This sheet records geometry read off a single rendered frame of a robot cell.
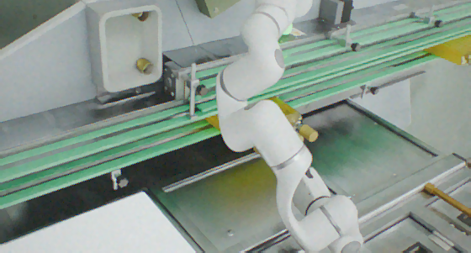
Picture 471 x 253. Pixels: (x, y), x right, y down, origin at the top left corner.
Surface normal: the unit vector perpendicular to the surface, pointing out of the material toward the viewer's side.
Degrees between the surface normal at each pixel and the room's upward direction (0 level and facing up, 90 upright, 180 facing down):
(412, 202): 90
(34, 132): 90
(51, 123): 90
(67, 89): 0
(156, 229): 90
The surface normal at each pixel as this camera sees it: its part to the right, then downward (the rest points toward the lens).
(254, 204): 0.07, -0.85
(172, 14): 0.59, 0.46
